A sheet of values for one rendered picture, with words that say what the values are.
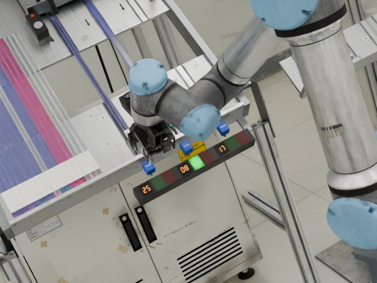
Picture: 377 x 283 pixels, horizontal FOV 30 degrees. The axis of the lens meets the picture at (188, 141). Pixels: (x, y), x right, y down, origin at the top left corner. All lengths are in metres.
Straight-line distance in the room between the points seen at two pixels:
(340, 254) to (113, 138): 0.96
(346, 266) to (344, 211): 1.15
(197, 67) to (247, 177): 1.24
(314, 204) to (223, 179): 0.60
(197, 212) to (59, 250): 0.45
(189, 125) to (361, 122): 0.35
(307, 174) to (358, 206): 1.77
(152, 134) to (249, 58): 0.27
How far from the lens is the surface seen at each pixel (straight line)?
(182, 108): 1.34
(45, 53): 1.97
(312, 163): 3.03
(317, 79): 1.13
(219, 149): 1.80
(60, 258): 2.14
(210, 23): 3.95
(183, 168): 1.77
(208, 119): 1.33
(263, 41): 1.32
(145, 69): 1.37
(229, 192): 2.26
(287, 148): 3.22
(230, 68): 1.39
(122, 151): 1.78
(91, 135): 1.81
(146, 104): 1.38
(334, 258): 2.41
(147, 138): 1.53
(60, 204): 1.74
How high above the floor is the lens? 1.38
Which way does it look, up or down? 22 degrees down
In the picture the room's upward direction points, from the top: 21 degrees counter-clockwise
